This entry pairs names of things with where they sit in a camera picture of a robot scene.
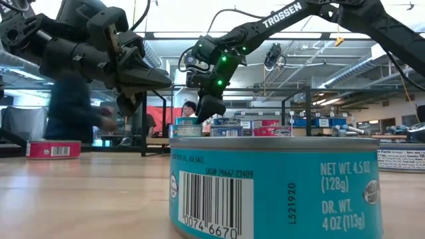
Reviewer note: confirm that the grey cloth cover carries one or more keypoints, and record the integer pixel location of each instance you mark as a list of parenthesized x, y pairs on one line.
[(23, 123)]

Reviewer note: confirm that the white ceiling unit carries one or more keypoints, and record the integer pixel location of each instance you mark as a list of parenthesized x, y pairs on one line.
[(378, 51)]

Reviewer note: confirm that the black chair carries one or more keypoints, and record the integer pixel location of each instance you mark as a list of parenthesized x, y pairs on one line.
[(418, 132)]

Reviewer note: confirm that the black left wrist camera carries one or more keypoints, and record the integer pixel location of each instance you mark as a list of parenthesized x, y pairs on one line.
[(134, 44)]

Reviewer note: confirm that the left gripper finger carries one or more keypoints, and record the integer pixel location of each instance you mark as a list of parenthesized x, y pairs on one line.
[(142, 78), (129, 103)]

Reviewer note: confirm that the silver ventilation duct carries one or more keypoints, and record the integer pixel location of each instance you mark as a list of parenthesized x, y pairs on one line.
[(358, 66)]

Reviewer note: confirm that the wooden shelf board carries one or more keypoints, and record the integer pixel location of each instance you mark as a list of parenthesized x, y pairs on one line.
[(156, 141)]

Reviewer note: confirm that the blue storage bins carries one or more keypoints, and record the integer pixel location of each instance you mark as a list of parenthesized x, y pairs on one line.
[(332, 122)]

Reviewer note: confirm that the red fabric panel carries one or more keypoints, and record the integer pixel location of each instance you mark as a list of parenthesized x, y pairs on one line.
[(169, 114)]

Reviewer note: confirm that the black ceiling camera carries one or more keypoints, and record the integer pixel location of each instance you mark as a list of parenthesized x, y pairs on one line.
[(273, 56)]

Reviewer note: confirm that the person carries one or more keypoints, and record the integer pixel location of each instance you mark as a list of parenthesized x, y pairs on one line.
[(71, 109), (150, 124), (190, 109)]

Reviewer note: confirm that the yellow hanging hook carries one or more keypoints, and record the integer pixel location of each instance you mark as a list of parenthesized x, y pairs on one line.
[(339, 41)]

